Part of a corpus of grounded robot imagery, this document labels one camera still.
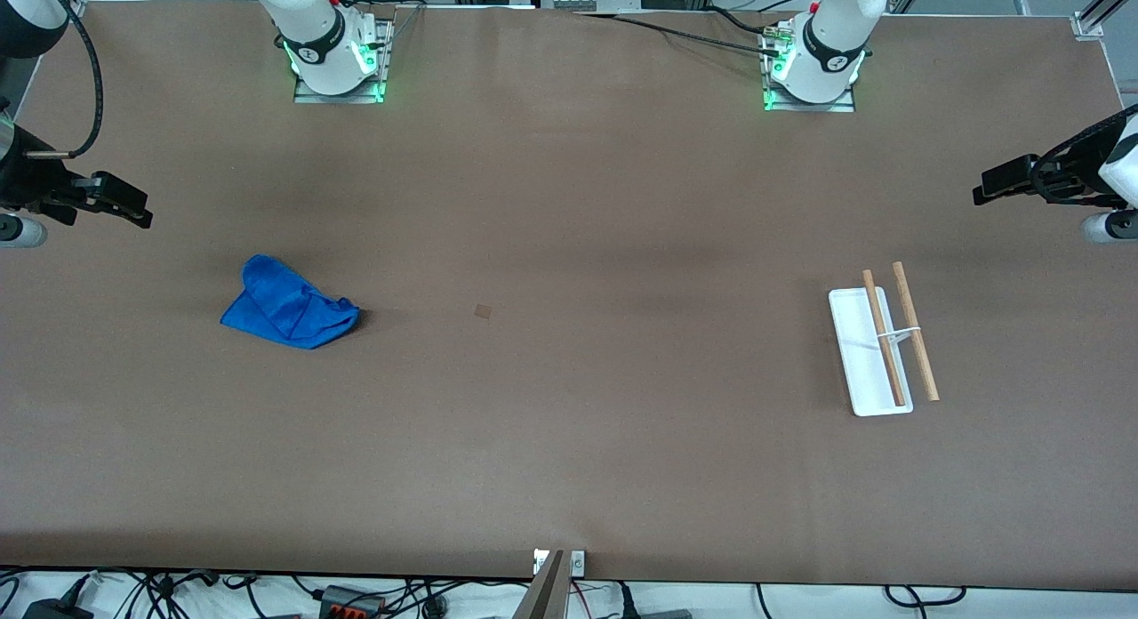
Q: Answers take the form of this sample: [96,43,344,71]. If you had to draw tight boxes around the blue cloth towel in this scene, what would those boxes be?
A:
[220,254,361,350]

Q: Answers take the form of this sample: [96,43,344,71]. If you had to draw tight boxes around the white rack with wooden rods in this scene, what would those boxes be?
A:
[829,261,941,417]

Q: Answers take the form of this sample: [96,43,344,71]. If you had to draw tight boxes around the black power adapter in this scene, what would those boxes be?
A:
[22,599,94,619]

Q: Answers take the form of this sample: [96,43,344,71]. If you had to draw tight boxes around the black orange connector box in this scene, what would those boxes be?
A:
[320,586,385,618]

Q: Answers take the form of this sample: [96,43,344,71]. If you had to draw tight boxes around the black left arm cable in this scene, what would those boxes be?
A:
[1036,108,1138,202]

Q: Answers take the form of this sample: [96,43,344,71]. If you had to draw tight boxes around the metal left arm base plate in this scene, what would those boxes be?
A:
[763,19,857,113]

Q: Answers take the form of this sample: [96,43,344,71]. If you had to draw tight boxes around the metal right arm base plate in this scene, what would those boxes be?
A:
[293,19,394,104]

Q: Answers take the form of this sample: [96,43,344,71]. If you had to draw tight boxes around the thin black cable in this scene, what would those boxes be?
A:
[707,5,771,35]

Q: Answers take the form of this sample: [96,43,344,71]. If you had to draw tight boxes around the black braided cable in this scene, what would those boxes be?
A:
[573,12,783,58]

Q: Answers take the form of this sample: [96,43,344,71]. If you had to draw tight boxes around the black looped floor cable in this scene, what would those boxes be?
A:
[885,585,966,607]

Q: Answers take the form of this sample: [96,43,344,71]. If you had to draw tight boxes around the brown wooden post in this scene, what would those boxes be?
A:
[514,551,570,619]

